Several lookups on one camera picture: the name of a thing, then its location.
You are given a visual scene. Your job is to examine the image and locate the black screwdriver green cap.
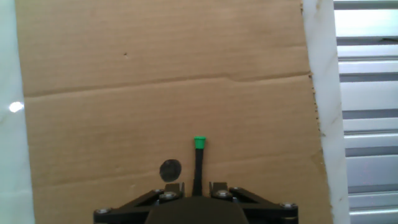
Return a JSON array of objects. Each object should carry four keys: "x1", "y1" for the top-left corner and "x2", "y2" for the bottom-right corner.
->
[{"x1": 192, "y1": 136, "x2": 207, "y2": 197}]

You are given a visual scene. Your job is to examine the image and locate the black round dot mark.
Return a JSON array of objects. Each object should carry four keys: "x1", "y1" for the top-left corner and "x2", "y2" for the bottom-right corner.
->
[{"x1": 159, "y1": 159, "x2": 182, "y2": 183}]

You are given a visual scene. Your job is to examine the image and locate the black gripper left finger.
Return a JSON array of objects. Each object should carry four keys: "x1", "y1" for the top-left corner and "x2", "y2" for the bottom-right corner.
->
[{"x1": 93, "y1": 182, "x2": 186, "y2": 224}]

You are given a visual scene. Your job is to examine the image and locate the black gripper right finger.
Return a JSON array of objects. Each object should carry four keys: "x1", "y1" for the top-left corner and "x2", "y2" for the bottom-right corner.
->
[{"x1": 208, "y1": 182, "x2": 299, "y2": 224}]

